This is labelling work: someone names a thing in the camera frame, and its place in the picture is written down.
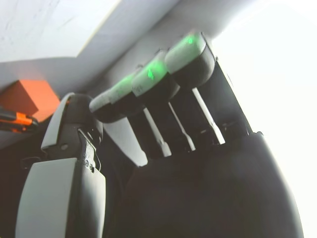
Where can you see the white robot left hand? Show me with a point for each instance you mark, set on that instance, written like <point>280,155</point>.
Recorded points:
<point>198,193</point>

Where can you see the grey paper sheet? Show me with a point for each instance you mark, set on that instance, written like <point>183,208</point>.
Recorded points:
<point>44,27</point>

